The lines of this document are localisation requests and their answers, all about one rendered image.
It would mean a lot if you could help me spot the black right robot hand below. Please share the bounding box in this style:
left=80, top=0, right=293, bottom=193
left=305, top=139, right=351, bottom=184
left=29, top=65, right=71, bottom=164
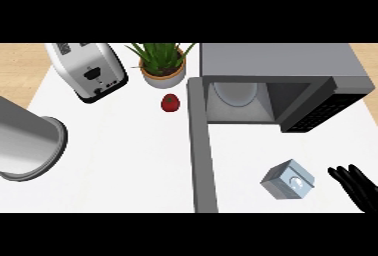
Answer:
left=327, top=163, right=378, bottom=214

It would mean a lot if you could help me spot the pale blue milk carton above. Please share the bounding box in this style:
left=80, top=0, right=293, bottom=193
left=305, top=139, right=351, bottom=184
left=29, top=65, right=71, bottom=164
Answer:
left=260, top=158, right=317, bottom=201

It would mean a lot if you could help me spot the grey microwave door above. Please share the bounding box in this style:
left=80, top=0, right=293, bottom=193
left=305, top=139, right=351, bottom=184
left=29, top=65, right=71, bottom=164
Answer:
left=185, top=77, right=221, bottom=214

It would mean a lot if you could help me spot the grey microwave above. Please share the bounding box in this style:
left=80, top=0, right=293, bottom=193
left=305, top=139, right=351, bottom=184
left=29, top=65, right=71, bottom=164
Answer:
left=198, top=43, right=377, bottom=134

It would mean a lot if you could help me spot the red tomato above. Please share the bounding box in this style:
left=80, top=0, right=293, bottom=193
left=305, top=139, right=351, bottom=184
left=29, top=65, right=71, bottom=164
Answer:
left=160, top=93, right=182, bottom=113

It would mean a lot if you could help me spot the green potted plant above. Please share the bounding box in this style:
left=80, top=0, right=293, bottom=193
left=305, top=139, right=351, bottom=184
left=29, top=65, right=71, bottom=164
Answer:
left=125, top=43, right=198, bottom=90

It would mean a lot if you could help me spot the white and black toaster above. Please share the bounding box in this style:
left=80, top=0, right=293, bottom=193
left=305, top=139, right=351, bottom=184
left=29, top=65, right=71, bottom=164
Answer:
left=45, top=43, right=131, bottom=104

